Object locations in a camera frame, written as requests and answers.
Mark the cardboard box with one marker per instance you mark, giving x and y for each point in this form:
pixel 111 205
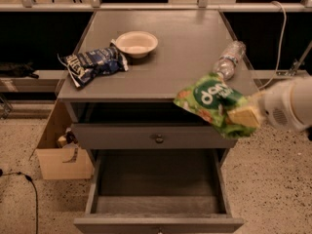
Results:
pixel 59 159

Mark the grey upper drawer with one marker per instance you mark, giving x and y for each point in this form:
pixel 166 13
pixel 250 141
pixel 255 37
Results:
pixel 130 136

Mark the blue chip bag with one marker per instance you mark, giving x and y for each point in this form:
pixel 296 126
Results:
pixel 85 67

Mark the grey open middle drawer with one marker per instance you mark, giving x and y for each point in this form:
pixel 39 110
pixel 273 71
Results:
pixel 158 192

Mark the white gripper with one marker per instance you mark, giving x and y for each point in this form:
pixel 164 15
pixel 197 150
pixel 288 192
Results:
pixel 275 105

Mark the green rice chip bag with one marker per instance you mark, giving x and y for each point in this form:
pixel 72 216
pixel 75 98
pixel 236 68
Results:
pixel 211 98

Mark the black object on ledge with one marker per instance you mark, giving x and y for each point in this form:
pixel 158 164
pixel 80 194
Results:
pixel 17 70

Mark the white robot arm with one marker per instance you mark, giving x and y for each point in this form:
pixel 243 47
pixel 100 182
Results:
pixel 301 101

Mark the white paper bowl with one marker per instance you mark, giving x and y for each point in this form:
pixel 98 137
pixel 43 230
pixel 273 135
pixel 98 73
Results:
pixel 136 44

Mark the clear plastic water bottle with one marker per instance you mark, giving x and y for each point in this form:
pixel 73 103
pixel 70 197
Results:
pixel 229 59

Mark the grey drawer cabinet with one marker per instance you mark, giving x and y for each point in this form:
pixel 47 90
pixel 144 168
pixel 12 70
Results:
pixel 190 41

